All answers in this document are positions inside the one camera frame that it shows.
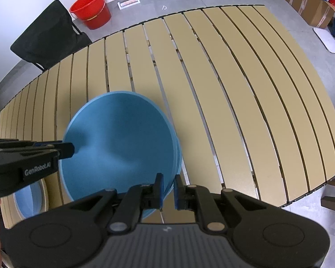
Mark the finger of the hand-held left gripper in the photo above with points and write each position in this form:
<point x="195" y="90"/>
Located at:
<point x="65" y="150"/>
<point x="44" y="144"/>

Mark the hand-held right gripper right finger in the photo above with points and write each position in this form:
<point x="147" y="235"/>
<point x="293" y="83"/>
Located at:
<point x="177" y="192"/>

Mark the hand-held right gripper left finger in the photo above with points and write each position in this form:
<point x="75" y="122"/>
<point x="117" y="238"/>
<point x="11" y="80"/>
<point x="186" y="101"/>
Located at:
<point x="161" y="192"/>

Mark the cream plate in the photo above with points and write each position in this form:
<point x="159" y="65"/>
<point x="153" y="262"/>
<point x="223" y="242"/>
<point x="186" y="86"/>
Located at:
<point x="46" y="198"/>

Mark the large blue bowl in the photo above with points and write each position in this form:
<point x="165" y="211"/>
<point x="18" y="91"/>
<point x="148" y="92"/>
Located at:
<point x="117" y="142"/>

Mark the black folding chair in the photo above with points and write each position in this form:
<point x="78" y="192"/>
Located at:
<point x="44" y="39"/>

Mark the red plastic bucket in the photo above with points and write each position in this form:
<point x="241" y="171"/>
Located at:
<point x="92" y="16"/>

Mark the white flat board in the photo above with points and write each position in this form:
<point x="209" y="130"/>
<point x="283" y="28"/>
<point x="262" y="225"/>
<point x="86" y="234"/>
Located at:
<point x="328" y="40"/>

